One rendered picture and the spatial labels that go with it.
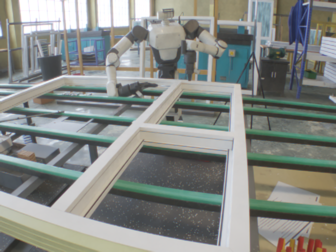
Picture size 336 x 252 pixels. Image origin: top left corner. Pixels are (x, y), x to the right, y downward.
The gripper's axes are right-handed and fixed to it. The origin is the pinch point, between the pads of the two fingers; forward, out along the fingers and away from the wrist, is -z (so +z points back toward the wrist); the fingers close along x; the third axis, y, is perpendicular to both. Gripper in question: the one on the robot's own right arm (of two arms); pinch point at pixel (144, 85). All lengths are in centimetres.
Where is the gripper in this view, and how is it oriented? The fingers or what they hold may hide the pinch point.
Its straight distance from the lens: 172.4
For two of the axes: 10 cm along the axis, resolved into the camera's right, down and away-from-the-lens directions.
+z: -9.6, 2.4, 1.5
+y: -1.9, -9.5, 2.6
